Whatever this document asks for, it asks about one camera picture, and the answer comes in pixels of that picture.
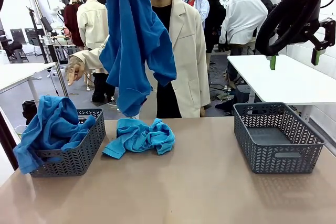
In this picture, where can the whiteboard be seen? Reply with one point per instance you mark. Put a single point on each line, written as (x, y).
(43, 6)

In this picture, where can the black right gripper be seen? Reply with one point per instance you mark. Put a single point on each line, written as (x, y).
(308, 24)

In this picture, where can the mannequin in white shirt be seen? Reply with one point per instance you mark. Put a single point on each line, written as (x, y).
(244, 19)

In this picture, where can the person's left hand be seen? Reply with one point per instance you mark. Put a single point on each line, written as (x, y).
(202, 111)

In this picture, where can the mannequin in black jacket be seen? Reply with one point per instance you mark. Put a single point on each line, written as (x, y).
(216, 16)

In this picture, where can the mannequin in cream jacket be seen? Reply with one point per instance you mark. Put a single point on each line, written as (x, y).
(92, 24)

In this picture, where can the figure in light blue shirt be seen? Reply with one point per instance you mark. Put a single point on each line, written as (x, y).
(199, 6)

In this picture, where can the person's right forearm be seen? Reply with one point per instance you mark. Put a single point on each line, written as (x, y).
(92, 56)

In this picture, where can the white desk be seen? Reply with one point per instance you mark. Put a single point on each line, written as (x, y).
(283, 82)

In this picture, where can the black office chair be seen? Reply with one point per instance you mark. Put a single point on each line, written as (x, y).
(14, 48)

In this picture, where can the silver pole stand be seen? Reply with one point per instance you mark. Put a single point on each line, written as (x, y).
(63, 85)

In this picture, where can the white table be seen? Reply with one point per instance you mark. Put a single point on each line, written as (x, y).
(18, 74)

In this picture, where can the mannequin in maroon top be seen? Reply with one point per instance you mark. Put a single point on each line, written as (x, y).
(71, 19)

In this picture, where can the person's right hand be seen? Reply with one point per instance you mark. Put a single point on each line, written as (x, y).
(74, 70)

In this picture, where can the empty grey plastic basket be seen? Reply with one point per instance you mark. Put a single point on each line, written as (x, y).
(278, 150)

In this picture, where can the black mannequin boots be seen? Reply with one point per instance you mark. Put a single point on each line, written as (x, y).
(101, 90)

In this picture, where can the black light stand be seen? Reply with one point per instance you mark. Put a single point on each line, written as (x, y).
(39, 43)

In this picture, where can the light blue garment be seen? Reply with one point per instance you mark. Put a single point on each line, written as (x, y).
(136, 137)

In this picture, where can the person in beige coat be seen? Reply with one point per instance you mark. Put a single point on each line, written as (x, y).
(189, 51)

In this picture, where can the black bag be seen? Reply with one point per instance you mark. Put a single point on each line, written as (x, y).
(29, 111)

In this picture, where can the grey basket with clothes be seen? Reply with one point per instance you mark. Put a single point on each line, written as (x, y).
(78, 161)

